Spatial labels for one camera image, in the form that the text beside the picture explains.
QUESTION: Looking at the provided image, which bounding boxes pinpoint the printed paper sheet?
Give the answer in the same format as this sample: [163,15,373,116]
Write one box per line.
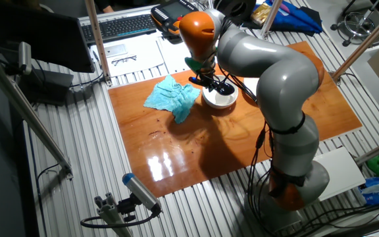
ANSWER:
[89,38,166,78]

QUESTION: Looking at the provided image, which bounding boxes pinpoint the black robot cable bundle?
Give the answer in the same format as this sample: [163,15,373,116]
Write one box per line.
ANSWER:
[220,16,276,231]

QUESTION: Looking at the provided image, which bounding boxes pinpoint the white ceramic bowl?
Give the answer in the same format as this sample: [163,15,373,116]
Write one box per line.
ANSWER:
[243,77,260,97]
[201,74,240,110]

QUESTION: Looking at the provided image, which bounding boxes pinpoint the gold foil bag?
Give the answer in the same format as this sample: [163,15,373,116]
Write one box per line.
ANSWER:
[251,3,272,27]

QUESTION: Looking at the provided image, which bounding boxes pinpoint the chrome stool base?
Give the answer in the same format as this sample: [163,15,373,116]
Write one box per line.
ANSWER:
[330,0,379,47]

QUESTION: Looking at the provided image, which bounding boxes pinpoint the grey camera with blue end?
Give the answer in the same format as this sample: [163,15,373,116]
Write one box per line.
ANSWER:
[122,172,163,213]

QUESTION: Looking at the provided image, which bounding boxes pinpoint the black eyeglasses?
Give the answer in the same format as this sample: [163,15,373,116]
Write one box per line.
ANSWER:
[111,55,138,67]

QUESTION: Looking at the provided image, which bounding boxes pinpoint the small grey mounted camera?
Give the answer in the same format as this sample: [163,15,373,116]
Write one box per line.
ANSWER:
[18,41,33,76]

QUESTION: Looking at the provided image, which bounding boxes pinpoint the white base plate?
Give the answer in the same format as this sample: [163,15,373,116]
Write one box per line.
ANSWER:
[313,146,366,201]

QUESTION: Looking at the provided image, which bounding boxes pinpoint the brown wooden board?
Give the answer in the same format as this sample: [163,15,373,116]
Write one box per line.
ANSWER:
[107,41,364,198]

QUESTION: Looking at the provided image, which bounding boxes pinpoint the black filament spool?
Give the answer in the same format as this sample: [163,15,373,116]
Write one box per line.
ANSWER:
[222,0,257,20]

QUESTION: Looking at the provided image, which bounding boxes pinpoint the silver smartphone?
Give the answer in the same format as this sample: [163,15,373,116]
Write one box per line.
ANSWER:
[103,43,129,59]

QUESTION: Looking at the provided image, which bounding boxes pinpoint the teal terry cloth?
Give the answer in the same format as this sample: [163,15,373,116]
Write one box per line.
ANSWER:
[143,74,202,125]

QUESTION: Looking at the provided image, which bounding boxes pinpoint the black ladle with red tip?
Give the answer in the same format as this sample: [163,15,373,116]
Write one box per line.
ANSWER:
[188,76,236,96]

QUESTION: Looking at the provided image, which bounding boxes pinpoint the aluminium frame post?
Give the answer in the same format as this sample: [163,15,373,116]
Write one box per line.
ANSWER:
[261,0,284,38]
[0,44,74,180]
[355,134,379,166]
[330,1,379,83]
[84,0,113,87]

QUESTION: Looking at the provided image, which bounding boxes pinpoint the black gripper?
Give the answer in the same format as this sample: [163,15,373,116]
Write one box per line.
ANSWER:
[198,70,224,93]

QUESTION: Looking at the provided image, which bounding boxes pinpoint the black keyboard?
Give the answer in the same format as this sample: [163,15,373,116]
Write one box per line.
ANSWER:
[80,13,159,46]

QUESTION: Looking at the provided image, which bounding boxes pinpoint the orange black teach pendant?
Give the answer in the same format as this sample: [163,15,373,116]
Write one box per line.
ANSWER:
[150,0,199,36]

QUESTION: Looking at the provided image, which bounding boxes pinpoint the black computer monitor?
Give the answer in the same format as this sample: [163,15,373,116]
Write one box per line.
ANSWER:
[0,0,96,74]

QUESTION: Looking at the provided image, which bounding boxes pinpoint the blue fabric bag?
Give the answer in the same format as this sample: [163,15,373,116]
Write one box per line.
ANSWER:
[253,0,324,37]

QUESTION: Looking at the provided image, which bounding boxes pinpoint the black camera cable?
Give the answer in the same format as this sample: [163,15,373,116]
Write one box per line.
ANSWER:
[80,205,162,229]

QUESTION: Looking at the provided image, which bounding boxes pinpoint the black monitor base box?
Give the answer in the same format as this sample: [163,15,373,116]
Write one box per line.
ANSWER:
[18,67,74,106]

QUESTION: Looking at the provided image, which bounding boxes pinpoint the blue tissue pack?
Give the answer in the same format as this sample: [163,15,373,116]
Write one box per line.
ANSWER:
[357,176,379,207]

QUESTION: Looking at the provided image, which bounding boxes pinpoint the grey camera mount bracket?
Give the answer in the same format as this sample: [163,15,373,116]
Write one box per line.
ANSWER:
[93,192,138,237]

